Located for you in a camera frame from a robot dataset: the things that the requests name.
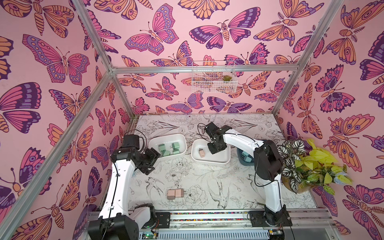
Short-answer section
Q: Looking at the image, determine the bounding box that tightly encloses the dark teal storage box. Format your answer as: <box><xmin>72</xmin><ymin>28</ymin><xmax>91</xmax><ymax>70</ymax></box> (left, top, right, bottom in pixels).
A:
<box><xmin>237</xmin><ymin>148</ymin><xmax>255</xmax><ymax>166</ymax></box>

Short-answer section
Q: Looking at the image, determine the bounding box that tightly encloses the aluminium frame post left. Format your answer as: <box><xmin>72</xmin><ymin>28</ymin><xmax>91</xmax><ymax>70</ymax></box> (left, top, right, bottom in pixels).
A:
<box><xmin>73</xmin><ymin>1</ymin><xmax>135</xmax><ymax>119</ymax></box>

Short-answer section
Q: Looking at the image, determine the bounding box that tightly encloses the blue plug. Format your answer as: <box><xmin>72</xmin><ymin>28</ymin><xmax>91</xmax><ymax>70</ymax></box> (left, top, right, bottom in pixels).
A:
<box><xmin>242</xmin><ymin>152</ymin><xmax>254</xmax><ymax>165</ymax></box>

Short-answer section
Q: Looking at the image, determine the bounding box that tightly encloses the white storage box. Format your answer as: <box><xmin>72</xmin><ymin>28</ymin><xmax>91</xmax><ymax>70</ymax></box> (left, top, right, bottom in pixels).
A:
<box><xmin>148</xmin><ymin>134</ymin><xmax>188</xmax><ymax>161</ymax></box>
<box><xmin>191</xmin><ymin>139</ymin><xmax>231</xmax><ymax>166</ymax></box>

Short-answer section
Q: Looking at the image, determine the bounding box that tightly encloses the potted green plant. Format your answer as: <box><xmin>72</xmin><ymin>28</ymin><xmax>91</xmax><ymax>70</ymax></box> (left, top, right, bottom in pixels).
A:
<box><xmin>277</xmin><ymin>139</ymin><xmax>353</xmax><ymax>195</ymax></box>

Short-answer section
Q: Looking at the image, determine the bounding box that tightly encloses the small green succulent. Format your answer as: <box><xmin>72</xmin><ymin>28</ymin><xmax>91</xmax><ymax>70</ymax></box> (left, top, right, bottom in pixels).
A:
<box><xmin>222</xmin><ymin>75</ymin><xmax>233</xmax><ymax>82</ymax></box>

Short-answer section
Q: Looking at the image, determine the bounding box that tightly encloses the pink plug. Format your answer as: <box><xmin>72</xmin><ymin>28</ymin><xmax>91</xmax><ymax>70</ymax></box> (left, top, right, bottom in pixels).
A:
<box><xmin>175</xmin><ymin>189</ymin><xmax>184</xmax><ymax>198</ymax></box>
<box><xmin>199</xmin><ymin>149</ymin><xmax>206</xmax><ymax>158</ymax></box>
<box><xmin>167</xmin><ymin>189</ymin><xmax>176</xmax><ymax>200</ymax></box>

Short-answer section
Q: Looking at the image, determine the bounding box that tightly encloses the white storage box front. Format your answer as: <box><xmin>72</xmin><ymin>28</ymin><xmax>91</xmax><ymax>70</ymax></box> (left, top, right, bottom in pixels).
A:
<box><xmin>148</xmin><ymin>134</ymin><xmax>188</xmax><ymax>161</ymax></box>

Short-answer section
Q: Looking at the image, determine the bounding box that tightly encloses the aluminium frame top bar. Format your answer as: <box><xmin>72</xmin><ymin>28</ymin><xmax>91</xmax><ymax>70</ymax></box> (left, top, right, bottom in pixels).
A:
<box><xmin>112</xmin><ymin>65</ymin><xmax>299</xmax><ymax>75</ymax></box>

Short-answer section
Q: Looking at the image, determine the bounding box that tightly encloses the aluminium frame post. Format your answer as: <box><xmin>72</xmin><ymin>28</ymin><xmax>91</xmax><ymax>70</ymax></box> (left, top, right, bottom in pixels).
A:
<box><xmin>73</xmin><ymin>1</ymin><xmax>135</xmax><ymax>119</ymax></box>
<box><xmin>272</xmin><ymin>0</ymin><xmax>346</xmax><ymax>116</ymax></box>

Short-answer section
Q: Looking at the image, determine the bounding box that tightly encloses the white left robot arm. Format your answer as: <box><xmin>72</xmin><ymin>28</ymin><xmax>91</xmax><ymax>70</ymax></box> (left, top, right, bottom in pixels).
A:
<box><xmin>87</xmin><ymin>134</ymin><xmax>161</xmax><ymax>240</ymax></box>

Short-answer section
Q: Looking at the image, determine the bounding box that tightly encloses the aluminium frame left beam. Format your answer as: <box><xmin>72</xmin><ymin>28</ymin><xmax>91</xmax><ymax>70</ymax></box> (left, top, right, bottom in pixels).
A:
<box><xmin>1</xmin><ymin>71</ymin><xmax>113</xmax><ymax>240</ymax></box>

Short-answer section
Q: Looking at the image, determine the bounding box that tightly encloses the aluminium frame post right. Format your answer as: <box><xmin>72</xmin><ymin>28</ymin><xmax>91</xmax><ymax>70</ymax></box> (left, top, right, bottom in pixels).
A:
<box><xmin>272</xmin><ymin>0</ymin><xmax>346</xmax><ymax>116</ymax></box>

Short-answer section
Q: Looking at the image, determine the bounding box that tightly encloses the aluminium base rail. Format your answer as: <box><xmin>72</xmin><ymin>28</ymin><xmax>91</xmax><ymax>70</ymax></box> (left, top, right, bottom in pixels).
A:
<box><xmin>80</xmin><ymin>208</ymin><xmax>340</xmax><ymax>240</ymax></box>

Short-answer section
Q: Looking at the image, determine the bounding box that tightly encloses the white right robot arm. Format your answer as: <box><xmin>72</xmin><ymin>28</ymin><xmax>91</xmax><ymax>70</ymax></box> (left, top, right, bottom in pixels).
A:
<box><xmin>204</xmin><ymin>123</ymin><xmax>286</xmax><ymax>226</ymax></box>

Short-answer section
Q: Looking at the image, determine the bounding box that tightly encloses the white wire wall basket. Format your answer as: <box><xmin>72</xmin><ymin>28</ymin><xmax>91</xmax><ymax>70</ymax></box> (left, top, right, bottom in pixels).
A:
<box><xmin>190</xmin><ymin>72</ymin><xmax>238</xmax><ymax>95</ymax></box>

